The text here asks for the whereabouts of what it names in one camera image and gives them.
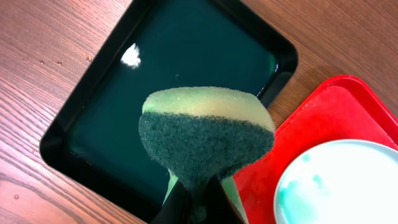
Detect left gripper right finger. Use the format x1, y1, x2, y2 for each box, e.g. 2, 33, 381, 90
205, 177, 244, 224

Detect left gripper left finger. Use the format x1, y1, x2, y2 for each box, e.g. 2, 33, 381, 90
150, 182, 192, 224

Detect green yellow scrub sponge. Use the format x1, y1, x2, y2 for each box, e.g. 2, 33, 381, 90
139, 86, 275, 223

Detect white plate stained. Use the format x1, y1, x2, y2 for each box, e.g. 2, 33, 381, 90
273, 139, 397, 224

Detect black square tray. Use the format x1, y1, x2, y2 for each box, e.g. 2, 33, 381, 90
40, 0, 298, 222

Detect red plastic tray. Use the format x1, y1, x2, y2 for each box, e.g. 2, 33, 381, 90
234, 75, 397, 224

